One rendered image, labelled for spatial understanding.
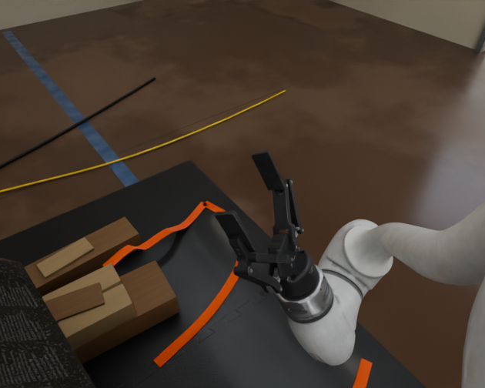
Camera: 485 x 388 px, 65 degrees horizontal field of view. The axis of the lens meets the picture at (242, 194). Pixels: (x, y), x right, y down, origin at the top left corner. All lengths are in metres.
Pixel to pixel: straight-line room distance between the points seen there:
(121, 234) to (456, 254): 1.82
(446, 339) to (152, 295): 1.32
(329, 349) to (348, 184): 1.91
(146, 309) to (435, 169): 2.05
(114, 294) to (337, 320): 1.19
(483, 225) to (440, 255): 0.07
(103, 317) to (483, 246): 1.47
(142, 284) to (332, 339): 1.26
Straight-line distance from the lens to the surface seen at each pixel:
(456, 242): 0.44
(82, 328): 1.69
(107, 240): 2.09
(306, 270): 0.62
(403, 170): 2.80
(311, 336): 0.70
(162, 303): 1.78
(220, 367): 1.76
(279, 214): 0.63
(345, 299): 0.73
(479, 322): 0.19
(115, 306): 1.70
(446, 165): 2.96
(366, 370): 1.82
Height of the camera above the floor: 1.64
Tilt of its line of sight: 43 degrees down
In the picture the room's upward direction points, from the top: straight up
